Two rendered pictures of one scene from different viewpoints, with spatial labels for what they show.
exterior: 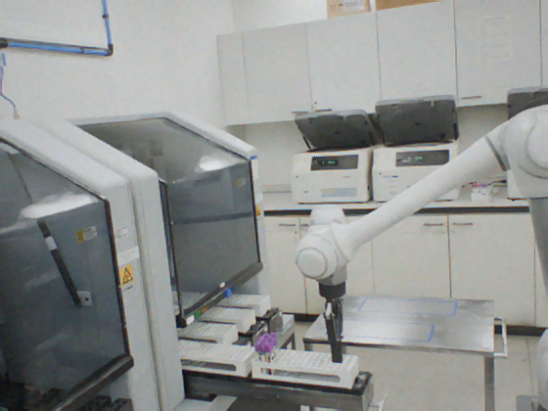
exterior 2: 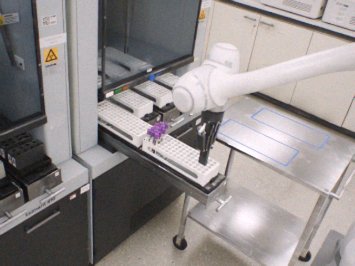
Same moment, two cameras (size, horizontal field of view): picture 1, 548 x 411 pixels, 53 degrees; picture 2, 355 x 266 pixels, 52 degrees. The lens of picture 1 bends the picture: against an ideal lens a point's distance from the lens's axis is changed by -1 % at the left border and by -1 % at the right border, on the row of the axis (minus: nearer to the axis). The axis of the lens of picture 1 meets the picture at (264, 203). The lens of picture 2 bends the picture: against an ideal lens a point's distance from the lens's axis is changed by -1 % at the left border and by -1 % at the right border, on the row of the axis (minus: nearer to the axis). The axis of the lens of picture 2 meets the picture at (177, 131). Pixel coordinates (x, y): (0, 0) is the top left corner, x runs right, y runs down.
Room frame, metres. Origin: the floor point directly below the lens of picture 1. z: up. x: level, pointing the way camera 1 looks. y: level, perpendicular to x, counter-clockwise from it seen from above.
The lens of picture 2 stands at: (0.42, -0.24, 1.68)
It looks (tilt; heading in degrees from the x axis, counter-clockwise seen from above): 33 degrees down; 10
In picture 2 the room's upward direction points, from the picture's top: 8 degrees clockwise
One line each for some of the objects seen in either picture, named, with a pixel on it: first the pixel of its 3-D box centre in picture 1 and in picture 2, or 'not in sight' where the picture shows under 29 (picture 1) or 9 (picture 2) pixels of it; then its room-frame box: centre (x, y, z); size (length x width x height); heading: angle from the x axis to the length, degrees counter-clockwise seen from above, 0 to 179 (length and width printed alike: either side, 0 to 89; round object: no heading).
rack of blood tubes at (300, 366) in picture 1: (304, 369); (179, 157); (1.51, -0.07, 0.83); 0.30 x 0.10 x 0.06; 67
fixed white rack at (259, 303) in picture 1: (232, 305); (163, 81); (2.11, 0.16, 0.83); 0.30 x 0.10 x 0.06; 67
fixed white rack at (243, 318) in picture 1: (213, 320); (144, 90); (1.97, 0.23, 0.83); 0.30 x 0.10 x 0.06; 67
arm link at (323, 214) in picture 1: (327, 234); (219, 69); (1.46, -0.16, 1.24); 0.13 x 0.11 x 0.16; 163
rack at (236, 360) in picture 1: (208, 359); (120, 123); (1.64, 0.22, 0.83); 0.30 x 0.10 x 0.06; 67
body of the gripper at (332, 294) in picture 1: (333, 296); (211, 118); (1.47, -0.17, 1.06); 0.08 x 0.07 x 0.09; 156
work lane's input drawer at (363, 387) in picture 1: (262, 381); (151, 152); (1.57, 0.05, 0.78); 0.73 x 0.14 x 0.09; 67
